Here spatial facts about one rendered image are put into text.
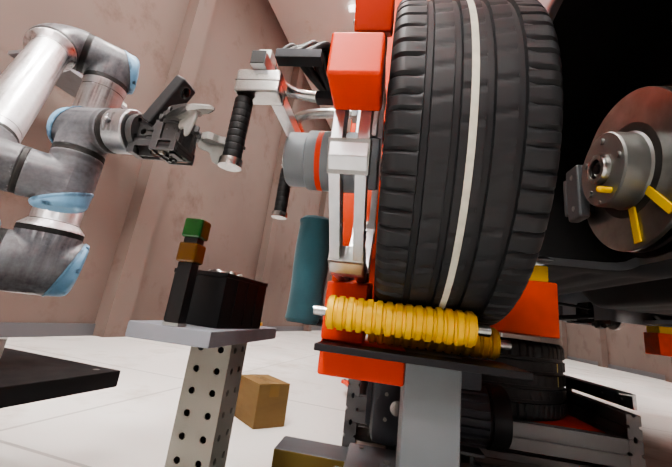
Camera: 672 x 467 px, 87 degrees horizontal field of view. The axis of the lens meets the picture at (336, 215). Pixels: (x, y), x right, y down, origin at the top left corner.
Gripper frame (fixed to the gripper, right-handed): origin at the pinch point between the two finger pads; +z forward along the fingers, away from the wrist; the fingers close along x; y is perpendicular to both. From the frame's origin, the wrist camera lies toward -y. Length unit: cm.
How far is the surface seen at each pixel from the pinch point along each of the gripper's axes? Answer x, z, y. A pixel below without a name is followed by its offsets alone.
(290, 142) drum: -11.1, 8.2, -3.1
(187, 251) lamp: -6.5, -7.2, 24.0
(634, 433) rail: -66, 105, 54
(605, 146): -11, 72, -6
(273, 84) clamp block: 2.1, 7.3, -8.4
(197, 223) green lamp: -6.5, -6.5, 18.2
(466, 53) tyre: 15.5, 40.1, -4.5
